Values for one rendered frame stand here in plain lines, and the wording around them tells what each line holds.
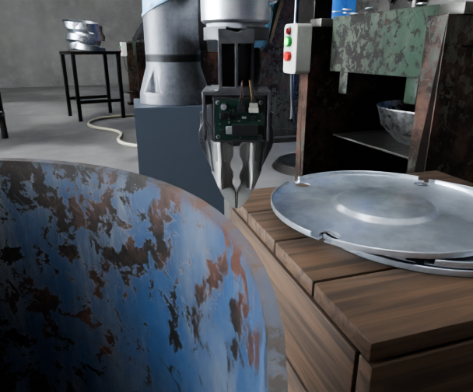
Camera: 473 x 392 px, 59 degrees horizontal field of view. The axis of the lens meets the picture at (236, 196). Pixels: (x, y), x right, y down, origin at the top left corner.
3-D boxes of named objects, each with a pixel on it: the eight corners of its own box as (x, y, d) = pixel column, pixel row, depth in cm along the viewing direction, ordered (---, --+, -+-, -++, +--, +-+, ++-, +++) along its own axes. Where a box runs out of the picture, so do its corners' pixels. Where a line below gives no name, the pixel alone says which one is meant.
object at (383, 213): (467, 294, 35) (469, 285, 35) (225, 208, 54) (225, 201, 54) (539, 205, 55) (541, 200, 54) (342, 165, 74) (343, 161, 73)
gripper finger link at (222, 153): (209, 221, 49) (208, 144, 46) (212, 204, 55) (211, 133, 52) (236, 221, 49) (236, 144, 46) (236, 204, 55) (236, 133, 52)
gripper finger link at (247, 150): (236, 221, 49) (236, 144, 46) (236, 204, 55) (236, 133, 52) (263, 221, 49) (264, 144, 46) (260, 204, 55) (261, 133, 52)
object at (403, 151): (440, 169, 94) (441, 167, 94) (332, 135, 132) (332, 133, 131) (565, 153, 108) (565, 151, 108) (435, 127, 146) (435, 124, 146)
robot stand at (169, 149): (149, 304, 97) (134, 108, 82) (146, 267, 114) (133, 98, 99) (225, 294, 101) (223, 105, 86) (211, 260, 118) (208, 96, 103)
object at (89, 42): (78, 121, 341) (65, 15, 315) (65, 115, 377) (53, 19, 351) (126, 117, 362) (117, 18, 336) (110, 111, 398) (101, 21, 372)
